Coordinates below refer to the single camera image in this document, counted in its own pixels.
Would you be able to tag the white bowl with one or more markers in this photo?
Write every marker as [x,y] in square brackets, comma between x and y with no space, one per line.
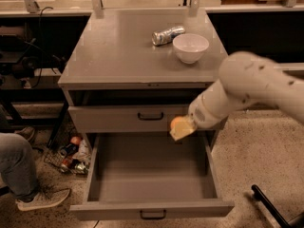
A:
[190,47]

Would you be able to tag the wire basket with items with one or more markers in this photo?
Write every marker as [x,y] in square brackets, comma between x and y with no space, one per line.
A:
[72,158]

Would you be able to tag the black chair leg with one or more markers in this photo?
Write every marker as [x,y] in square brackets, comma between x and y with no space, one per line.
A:
[296,222]

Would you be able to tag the grey drawer cabinet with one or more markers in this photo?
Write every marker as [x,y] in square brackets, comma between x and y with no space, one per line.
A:
[116,63]

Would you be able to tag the closed grey upper drawer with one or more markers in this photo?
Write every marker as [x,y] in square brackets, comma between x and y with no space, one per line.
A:
[125,118]

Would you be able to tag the grey sneaker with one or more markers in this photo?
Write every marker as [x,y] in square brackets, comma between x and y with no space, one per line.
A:
[44,200]

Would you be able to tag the crushed silver can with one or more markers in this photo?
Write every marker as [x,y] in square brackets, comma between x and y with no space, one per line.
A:
[166,36]

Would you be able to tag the open grey middle drawer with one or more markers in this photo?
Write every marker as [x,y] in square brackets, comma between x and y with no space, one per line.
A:
[150,176]

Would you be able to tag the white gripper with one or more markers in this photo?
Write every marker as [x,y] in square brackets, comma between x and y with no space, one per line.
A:
[199,112]

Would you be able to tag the person leg in jeans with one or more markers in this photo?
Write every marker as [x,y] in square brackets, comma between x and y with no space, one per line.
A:
[17,167]

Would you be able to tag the orange fruit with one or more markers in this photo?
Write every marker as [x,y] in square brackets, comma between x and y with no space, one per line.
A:
[177,123]

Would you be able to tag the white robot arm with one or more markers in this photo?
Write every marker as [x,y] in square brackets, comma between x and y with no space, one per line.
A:
[244,79]

